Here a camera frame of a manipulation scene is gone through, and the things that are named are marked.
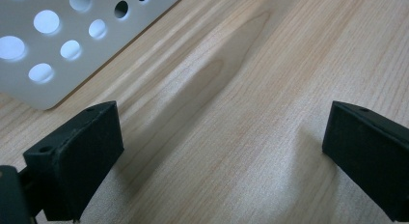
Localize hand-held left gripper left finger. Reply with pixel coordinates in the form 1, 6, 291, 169
22, 100, 124, 222

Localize white perforated basket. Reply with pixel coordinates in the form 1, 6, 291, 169
0, 0, 188, 111

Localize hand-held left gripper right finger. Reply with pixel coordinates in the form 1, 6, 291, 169
321, 100, 409, 222

